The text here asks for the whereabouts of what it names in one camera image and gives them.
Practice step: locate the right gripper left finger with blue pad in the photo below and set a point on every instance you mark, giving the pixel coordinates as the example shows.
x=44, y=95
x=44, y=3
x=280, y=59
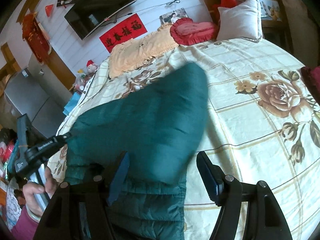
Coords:
x=116, y=177

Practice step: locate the red hanging knot decoration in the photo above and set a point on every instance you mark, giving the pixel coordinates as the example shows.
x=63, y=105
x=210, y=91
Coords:
x=35, y=38

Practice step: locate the red heart-shaped cushion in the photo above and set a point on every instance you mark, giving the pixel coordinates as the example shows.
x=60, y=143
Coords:
x=187, y=32

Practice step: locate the magenta sleeved left forearm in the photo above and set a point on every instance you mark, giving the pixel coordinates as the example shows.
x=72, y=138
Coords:
x=26, y=225

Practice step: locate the dark green quilted puffer jacket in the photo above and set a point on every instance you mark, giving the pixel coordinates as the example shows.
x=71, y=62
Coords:
x=160, y=127

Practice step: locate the person's left hand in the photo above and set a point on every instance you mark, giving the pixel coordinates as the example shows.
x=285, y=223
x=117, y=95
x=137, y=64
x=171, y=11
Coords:
x=31, y=189

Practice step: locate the red Chinese couplet banner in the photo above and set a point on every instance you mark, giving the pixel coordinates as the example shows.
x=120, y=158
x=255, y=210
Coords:
x=130, y=28

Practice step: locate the black wall-mounted television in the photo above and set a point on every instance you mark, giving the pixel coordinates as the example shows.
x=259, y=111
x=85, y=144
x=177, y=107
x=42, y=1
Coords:
x=85, y=16

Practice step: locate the framed photo at headboard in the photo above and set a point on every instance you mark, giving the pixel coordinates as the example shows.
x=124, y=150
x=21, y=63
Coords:
x=173, y=16

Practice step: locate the plush toy with red hat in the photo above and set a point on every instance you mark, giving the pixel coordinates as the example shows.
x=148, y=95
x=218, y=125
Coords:
x=91, y=68

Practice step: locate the peach frilled pillow cover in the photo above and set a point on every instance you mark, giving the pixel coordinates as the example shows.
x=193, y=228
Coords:
x=135, y=53

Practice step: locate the blue paper bag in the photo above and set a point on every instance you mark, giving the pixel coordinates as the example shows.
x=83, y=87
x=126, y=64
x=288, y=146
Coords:
x=71, y=103

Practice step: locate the floral cream bed sheet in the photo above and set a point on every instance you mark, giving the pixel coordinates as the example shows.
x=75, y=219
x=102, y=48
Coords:
x=262, y=124

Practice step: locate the dark red cloth at bedside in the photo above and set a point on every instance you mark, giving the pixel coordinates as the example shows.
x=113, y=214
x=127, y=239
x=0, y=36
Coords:
x=311, y=79

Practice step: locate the white square pillow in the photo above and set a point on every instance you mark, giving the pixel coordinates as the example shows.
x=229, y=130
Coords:
x=241, y=21

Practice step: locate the grey refrigerator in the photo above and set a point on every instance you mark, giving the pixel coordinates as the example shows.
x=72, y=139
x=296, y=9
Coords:
x=26, y=96

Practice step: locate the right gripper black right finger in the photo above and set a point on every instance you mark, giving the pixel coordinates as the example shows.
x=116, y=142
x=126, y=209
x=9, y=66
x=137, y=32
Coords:
x=212, y=177

